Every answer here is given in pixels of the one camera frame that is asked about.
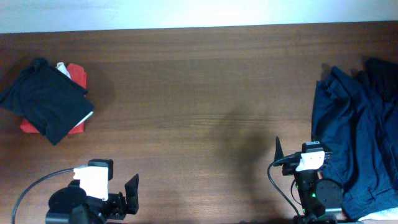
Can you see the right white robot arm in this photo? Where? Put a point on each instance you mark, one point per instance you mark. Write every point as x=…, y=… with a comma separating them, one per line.
x=318, y=210

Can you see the red folded garment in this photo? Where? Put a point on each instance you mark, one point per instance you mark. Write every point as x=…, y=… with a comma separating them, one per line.
x=29, y=128

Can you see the white towel corner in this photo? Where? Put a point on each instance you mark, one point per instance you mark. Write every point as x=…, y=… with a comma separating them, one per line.
x=387, y=214

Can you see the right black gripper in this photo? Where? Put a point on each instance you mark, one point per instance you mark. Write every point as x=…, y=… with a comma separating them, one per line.
x=288, y=168

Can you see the dark green Nike t-shirt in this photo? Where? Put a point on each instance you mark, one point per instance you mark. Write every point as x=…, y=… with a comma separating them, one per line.
x=53, y=103

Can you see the white folded t-shirt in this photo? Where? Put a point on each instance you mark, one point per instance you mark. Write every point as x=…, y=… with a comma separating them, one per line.
x=77, y=74

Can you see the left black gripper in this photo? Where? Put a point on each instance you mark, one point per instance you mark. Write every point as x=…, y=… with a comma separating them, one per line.
x=120, y=208

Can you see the navy blue trousers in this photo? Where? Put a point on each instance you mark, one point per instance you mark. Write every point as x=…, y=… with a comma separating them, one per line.
x=356, y=118

